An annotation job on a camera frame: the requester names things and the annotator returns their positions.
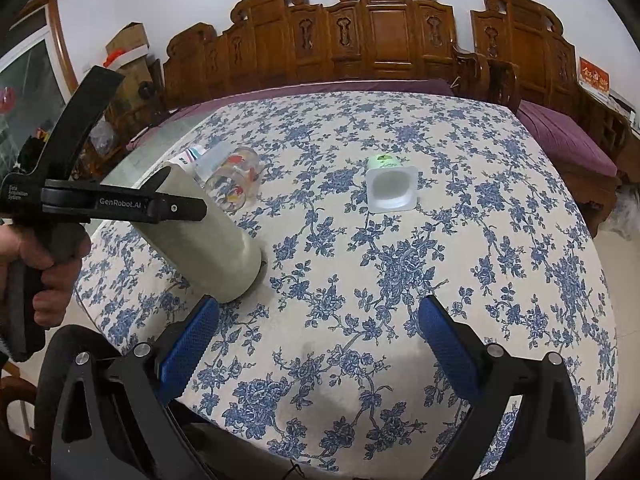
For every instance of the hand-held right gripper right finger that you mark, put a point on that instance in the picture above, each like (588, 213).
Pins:
(447, 345)

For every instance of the white plastic bag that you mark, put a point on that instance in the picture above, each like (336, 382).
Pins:
(625, 212)

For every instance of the purple sofa cushion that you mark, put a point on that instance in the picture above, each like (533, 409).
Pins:
(280, 91)

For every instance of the cardboard box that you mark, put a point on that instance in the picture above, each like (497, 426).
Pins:
(131, 40)

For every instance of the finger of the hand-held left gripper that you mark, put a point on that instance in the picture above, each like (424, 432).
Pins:
(125, 205)

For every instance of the carved wooden armchair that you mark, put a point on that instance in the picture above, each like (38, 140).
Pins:
(520, 30)

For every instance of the grey cup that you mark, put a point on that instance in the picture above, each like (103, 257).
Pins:
(215, 255)

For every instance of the printed glass cup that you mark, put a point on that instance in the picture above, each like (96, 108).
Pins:
(232, 180)

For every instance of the person's left hand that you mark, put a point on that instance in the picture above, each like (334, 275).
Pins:
(62, 280)

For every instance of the white printed packet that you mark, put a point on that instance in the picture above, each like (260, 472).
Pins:
(192, 155)

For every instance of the carved wooden sofa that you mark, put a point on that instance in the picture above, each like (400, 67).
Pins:
(380, 35)

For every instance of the purple armchair cushion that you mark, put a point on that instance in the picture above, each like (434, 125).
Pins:
(565, 135)

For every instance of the white plastic cup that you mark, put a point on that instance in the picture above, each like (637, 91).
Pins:
(392, 190)

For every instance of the blue floral tablecloth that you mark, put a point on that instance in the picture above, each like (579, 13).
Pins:
(380, 285)

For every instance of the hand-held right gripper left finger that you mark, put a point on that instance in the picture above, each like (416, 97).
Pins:
(192, 345)

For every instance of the red sign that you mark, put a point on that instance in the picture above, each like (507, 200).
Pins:
(595, 75)

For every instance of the clear plastic bag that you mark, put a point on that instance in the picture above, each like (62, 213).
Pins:
(106, 137)

